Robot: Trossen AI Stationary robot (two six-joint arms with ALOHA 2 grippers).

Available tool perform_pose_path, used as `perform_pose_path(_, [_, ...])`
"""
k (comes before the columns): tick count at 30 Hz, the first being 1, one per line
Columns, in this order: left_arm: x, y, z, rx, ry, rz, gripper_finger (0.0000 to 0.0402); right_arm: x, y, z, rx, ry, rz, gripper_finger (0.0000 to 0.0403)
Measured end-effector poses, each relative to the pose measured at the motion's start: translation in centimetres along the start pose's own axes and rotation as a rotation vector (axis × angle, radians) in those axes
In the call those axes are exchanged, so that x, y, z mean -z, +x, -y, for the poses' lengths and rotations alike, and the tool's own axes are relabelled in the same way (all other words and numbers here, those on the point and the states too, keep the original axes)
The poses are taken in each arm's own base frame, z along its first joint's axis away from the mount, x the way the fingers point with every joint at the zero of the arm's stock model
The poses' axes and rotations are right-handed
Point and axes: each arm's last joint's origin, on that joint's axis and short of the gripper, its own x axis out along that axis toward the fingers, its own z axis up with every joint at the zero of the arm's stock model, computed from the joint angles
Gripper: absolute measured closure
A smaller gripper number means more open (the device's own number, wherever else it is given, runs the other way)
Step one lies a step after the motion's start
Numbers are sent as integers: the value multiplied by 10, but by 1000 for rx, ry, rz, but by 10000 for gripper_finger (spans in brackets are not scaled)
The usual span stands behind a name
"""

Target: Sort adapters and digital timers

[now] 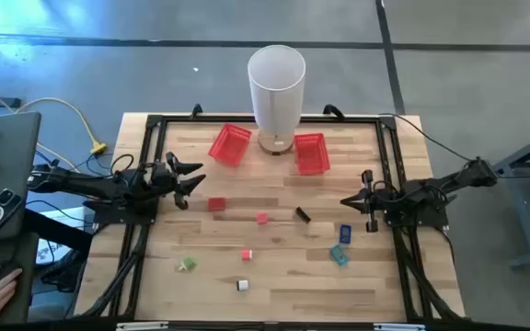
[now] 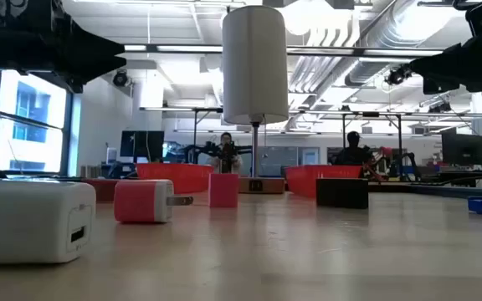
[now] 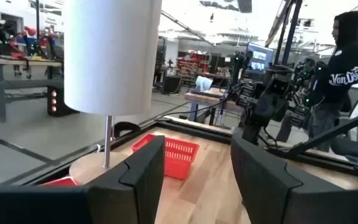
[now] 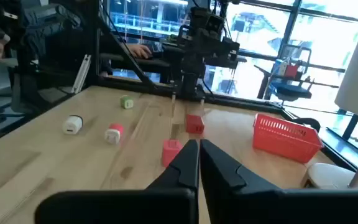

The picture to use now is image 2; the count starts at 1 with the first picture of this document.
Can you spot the white shade table lamp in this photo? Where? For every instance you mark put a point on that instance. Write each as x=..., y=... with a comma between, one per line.
x=253, y=62

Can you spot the person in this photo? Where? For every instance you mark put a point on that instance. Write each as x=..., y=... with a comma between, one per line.
x=353, y=154
x=226, y=139

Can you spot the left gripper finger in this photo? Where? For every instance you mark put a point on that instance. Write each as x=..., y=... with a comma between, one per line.
x=86, y=46
x=82, y=71

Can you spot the red plastic mesh basket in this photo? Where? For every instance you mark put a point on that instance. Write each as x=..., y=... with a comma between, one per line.
x=191, y=175
x=304, y=180

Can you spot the black beam with light strips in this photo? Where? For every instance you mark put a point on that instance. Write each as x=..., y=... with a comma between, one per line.
x=329, y=51

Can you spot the black background rig frame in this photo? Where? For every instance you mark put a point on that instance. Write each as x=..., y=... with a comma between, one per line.
x=174, y=109
x=343, y=125

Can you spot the red background robot arm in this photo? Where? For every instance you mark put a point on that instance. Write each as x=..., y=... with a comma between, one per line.
x=385, y=151

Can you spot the pink and white adapter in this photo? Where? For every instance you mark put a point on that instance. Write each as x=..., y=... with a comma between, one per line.
x=140, y=200

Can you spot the black background robot arm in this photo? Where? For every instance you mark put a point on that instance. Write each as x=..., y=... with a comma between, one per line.
x=201, y=149
x=241, y=149

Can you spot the black digital timer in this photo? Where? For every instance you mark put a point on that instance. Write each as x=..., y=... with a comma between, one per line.
x=341, y=193

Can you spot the dark framed window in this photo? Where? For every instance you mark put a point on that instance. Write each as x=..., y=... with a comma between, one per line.
x=32, y=125

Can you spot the glass wall panel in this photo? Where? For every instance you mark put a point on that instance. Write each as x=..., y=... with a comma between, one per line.
x=278, y=161

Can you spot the white USB wall adapter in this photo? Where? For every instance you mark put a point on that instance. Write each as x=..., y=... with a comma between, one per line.
x=23, y=221

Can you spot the black ceiling camera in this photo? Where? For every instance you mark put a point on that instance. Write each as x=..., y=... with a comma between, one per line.
x=120, y=78
x=396, y=76
x=439, y=108

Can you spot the black computer monitor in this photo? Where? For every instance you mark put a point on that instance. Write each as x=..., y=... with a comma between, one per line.
x=463, y=148
x=140, y=144

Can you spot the pink cube wall adapter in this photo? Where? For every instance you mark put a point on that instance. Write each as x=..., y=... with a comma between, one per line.
x=223, y=190

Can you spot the small white box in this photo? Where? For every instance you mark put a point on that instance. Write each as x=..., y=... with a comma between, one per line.
x=111, y=155

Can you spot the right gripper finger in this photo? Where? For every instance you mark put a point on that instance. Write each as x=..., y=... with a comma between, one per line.
x=454, y=56
x=458, y=75

